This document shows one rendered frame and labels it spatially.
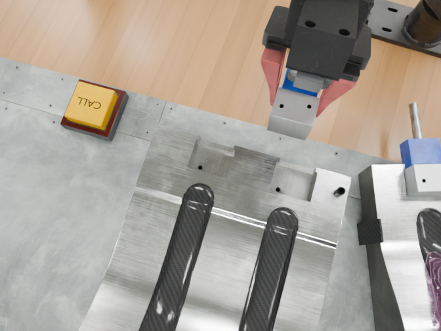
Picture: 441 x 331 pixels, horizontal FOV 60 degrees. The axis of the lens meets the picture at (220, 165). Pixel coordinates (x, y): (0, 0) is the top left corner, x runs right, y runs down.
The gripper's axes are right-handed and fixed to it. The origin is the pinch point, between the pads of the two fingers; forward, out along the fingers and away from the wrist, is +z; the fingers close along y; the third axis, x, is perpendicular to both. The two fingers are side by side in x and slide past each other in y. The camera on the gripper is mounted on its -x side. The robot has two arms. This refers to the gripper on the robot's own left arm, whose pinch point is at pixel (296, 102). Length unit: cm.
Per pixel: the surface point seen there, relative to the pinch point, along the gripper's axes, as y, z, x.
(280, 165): 0.5, 9.3, -1.3
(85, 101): -29.8, 11.2, 2.4
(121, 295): -13.6, 18.1, -20.7
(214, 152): -8.5, 10.5, -1.3
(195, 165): -10.4, 11.6, -3.5
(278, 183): 0.9, 11.4, -2.7
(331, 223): 8.2, 10.8, -7.1
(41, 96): -39.0, 14.5, 4.0
